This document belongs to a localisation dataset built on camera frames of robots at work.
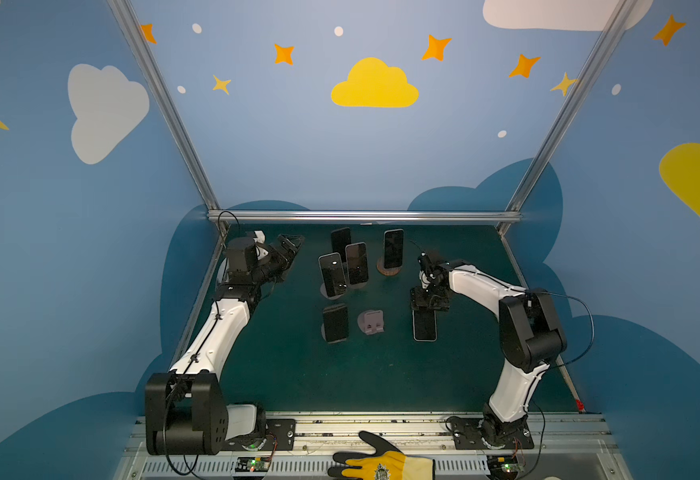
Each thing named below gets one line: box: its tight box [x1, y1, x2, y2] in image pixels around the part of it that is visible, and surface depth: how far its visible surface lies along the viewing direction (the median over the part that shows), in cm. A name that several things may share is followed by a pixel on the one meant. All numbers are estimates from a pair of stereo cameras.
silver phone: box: [318, 252, 348, 297], surface depth 97 cm
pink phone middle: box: [345, 242, 369, 288], surface depth 99 cm
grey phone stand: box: [357, 310, 385, 336], surface depth 92 cm
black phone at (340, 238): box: [331, 227, 351, 262], surface depth 102 cm
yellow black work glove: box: [327, 430, 435, 480], surface depth 70 cm
